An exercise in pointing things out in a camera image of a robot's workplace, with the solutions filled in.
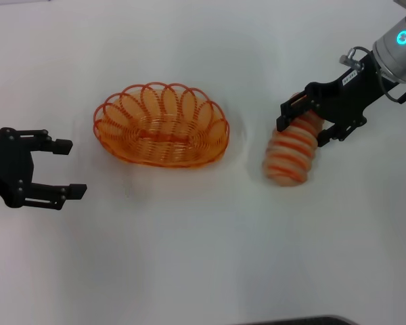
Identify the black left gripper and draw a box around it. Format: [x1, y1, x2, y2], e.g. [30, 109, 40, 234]
[0, 127, 89, 211]

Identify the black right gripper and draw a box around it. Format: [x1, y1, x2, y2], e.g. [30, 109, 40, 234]
[276, 53, 394, 148]

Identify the orange striped bread loaf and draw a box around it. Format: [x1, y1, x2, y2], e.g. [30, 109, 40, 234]
[261, 93, 325, 188]

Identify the orange wire oval basket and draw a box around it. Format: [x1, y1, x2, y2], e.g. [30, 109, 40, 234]
[93, 81, 230, 169]

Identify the dark rounded robot base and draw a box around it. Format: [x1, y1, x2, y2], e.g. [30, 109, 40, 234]
[246, 314, 355, 325]

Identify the cable with metal plug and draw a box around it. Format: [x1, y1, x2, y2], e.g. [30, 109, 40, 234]
[339, 45, 375, 70]

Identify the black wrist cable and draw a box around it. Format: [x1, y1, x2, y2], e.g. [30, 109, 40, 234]
[378, 69, 406, 103]

